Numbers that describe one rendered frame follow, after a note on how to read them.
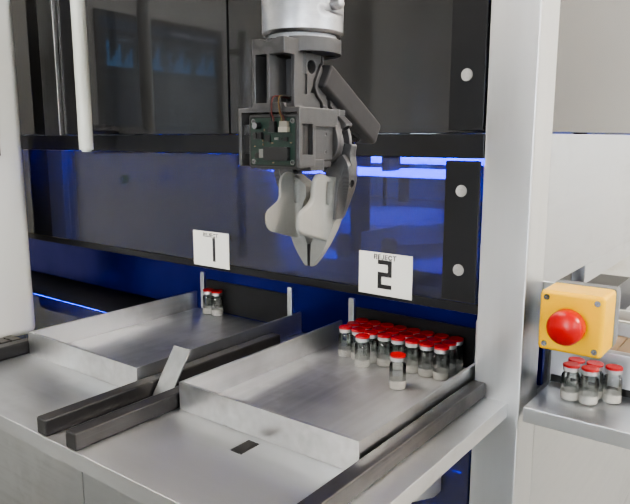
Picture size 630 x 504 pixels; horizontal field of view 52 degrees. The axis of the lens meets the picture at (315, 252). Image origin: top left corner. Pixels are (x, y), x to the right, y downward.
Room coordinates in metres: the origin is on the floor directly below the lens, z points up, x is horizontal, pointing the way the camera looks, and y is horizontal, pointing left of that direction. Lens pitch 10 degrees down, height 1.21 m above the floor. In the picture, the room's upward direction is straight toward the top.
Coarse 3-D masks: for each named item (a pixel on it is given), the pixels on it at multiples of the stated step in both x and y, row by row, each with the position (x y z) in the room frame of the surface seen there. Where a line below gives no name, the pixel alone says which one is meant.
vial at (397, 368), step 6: (396, 360) 0.80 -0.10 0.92; (402, 360) 0.80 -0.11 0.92; (390, 366) 0.81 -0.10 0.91; (396, 366) 0.80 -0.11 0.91; (402, 366) 0.80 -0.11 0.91; (390, 372) 0.81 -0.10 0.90; (396, 372) 0.80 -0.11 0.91; (402, 372) 0.80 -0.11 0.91; (390, 378) 0.81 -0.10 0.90; (396, 378) 0.80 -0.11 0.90; (402, 378) 0.80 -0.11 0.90; (390, 384) 0.81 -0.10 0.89; (396, 384) 0.80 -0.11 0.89; (402, 384) 0.80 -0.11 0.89
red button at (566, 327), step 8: (560, 312) 0.70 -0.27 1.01; (568, 312) 0.70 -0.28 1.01; (576, 312) 0.71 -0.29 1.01; (552, 320) 0.71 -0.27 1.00; (560, 320) 0.70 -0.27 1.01; (568, 320) 0.69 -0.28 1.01; (576, 320) 0.69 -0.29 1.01; (552, 328) 0.70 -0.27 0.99; (560, 328) 0.70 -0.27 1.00; (568, 328) 0.69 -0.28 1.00; (576, 328) 0.69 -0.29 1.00; (584, 328) 0.70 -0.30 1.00; (552, 336) 0.70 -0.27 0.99; (560, 336) 0.70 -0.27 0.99; (568, 336) 0.69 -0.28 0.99; (576, 336) 0.69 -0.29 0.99; (560, 344) 0.70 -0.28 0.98; (568, 344) 0.70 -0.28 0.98
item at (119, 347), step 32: (96, 320) 1.04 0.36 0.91; (128, 320) 1.09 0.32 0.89; (160, 320) 1.13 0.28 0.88; (192, 320) 1.13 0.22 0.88; (224, 320) 1.13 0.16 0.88; (288, 320) 1.04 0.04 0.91; (32, 352) 0.95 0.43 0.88; (64, 352) 0.89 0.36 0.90; (96, 352) 0.95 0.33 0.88; (128, 352) 0.95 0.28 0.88; (160, 352) 0.95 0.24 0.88; (192, 352) 0.87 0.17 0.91
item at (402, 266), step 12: (360, 252) 0.90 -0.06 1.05; (372, 252) 0.89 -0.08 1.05; (360, 264) 0.90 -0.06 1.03; (372, 264) 0.89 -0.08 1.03; (396, 264) 0.86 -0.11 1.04; (408, 264) 0.85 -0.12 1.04; (360, 276) 0.90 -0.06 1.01; (372, 276) 0.89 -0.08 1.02; (396, 276) 0.86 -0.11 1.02; (408, 276) 0.85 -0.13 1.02; (360, 288) 0.90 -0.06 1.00; (372, 288) 0.89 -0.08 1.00; (396, 288) 0.86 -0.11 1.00; (408, 288) 0.85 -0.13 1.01
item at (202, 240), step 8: (200, 232) 1.09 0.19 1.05; (208, 232) 1.08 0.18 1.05; (216, 232) 1.07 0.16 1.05; (200, 240) 1.09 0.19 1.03; (208, 240) 1.08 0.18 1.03; (216, 240) 1.07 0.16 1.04; (224, 240) 1.06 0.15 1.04; (200, 248) 1.10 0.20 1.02; (208, 248) 1.08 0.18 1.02; (216, 248) 1.07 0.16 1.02; (224, 248) 1.06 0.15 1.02; (200, 256) 1.10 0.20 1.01; (208, 256) 1.08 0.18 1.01; (216, 256) 1.07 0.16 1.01; (224, 256) 1.06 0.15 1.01; (200, 264) 1.10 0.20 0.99; (208, 264) 1.08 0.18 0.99; (216, 264) 1.07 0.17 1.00; (224, 264) 1.06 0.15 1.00
